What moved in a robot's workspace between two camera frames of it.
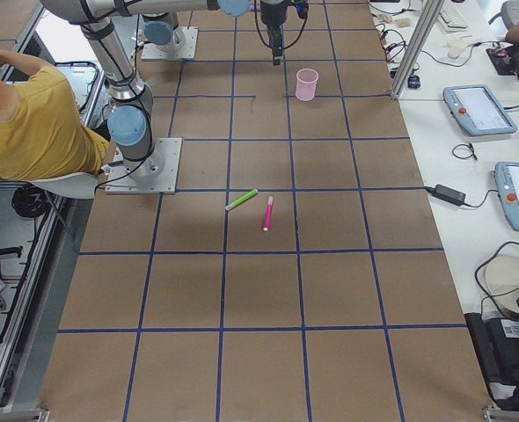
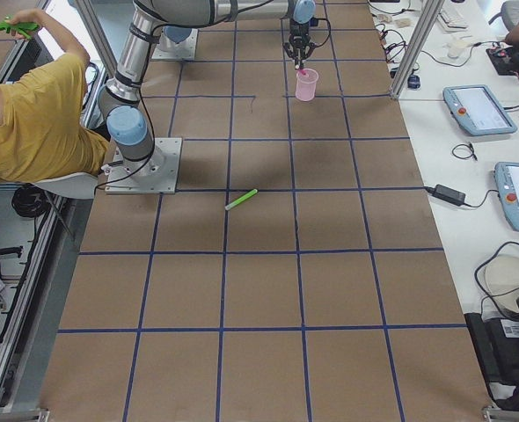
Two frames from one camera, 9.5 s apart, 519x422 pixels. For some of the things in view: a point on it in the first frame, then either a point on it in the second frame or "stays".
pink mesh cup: [306, 84] stays
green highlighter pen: [241, 199] stays
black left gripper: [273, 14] -> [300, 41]
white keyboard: [452, 21] stays
